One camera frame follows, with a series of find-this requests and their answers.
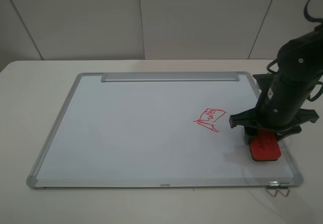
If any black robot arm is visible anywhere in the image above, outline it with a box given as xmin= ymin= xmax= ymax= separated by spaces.
xmin=229 ymin=26 xmax=322 ymax=144

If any left metal binder clip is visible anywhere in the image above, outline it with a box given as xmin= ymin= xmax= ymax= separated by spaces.
xmin=266 ymin=181 xmax=280 ymax=198

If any white whiteboard with grey frame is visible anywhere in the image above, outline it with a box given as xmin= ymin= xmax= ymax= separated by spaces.
xmin=26 ymin=72 xmax=303 ymax=189

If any black cable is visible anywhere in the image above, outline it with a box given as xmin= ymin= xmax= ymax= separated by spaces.
xmin=303 ymin=0 xmax=323 ymax=23

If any grey pen tray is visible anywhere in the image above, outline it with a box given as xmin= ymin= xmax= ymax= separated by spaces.
xmin=101 ymin=72 xmax=239 ymax=83

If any red whiteboard eraser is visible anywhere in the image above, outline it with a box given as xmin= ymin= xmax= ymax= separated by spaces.
xmin=249 ymin=130 xmax=281 ymax=161

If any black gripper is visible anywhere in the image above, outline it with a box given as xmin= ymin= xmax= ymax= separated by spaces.
xmin=229 ymin=74 xmax=319 ymax=145

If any right metal binder clip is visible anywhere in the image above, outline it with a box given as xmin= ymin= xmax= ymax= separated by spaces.
xmin=276 ymin=182 xmax=290 ymax=198

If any metal binder clip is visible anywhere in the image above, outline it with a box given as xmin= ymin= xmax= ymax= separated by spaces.
xmin=276 ymin=182 xmax=290 ymax=198
xmin=266 ymin=181 xmax=280 ymax=198

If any red scribble drawing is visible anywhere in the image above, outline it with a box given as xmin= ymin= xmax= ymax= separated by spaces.
xmin=194 ymin=108 xmax=227 ymax=133

